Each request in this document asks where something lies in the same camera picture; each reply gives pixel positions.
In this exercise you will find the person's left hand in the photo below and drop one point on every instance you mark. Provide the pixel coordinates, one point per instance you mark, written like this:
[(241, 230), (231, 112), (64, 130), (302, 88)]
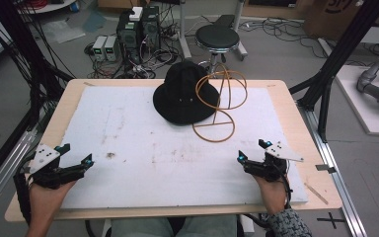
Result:
[(46, 200)]

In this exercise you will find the black computer tower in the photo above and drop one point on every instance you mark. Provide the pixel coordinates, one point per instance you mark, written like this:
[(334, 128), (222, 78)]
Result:
[(129, 39), (150, 28)]

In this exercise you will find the person's right hand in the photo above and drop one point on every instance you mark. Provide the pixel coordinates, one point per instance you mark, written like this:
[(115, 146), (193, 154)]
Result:
[(273, 196)]

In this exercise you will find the clear plastic sheet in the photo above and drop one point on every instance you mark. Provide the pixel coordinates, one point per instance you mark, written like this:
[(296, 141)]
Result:
[(62, 31)]

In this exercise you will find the black bucket hat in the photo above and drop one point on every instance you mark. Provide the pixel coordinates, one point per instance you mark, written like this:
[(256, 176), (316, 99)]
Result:
[(181, 95)]

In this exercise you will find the cardboard box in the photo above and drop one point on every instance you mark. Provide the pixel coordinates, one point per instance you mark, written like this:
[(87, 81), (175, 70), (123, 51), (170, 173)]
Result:
[(332, 18)]

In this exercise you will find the white round table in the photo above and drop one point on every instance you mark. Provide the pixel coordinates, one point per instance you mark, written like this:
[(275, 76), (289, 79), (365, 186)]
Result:
[(46, 6)]

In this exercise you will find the grey tape piece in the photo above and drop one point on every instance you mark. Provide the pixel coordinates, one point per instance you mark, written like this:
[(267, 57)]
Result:
[(325, 168)]

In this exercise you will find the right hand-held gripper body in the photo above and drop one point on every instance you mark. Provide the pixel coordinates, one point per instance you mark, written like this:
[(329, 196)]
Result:
[(271, 168)]

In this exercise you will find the white desk leg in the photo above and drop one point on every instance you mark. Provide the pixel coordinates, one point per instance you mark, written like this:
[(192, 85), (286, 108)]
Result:
[(240, 33), (184, 33)]

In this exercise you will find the black frame post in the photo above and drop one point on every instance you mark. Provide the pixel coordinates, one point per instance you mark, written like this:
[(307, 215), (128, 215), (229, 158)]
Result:
[(19, 42), (339, 56)]

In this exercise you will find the black round stool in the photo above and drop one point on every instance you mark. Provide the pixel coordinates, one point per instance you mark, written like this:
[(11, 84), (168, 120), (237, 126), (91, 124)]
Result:
[(217, 36)]

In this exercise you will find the person's legs in pants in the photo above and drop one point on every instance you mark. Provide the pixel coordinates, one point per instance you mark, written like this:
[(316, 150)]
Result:
[(174, 227)]

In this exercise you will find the white box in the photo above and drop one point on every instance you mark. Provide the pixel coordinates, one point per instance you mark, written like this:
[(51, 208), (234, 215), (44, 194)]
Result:
[(136, 14)]

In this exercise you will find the blue tape roll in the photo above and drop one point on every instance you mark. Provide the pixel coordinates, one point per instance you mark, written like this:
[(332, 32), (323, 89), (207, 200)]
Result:
[(74, 6)]

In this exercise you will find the aluminium rail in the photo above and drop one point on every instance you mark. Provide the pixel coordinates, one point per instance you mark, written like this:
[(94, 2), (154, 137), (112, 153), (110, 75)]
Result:
[(3, 171), (335, 171)]

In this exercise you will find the grey power supply unit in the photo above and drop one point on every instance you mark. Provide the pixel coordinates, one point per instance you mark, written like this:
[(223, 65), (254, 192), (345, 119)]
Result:
[(98, 47), (112, 47)]

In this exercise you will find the tan tape strip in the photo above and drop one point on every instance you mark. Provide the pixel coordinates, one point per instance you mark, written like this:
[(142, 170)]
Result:
[(316, 193)]

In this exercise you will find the white foam board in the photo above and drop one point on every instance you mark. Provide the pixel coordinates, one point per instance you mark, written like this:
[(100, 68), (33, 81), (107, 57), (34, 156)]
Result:
[(164, 171)]

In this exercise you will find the white base board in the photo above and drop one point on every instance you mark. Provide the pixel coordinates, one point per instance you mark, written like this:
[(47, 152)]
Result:
[(368, 115)]

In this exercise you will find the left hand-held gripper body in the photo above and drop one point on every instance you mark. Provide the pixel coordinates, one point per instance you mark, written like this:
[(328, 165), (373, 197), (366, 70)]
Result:
[(44, 158)]

